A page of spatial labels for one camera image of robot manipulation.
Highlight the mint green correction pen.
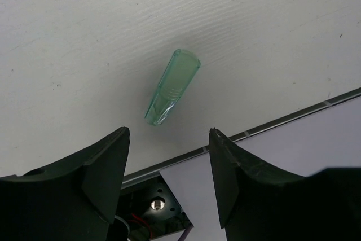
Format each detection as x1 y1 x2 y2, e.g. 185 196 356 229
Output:
145 49 201 126

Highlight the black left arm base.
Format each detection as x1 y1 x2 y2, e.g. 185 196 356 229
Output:
107 174 193 240

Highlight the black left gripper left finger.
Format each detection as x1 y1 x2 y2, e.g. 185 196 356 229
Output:
1 127 130 240

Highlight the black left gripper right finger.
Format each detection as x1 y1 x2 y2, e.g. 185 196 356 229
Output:
209 128 360 240

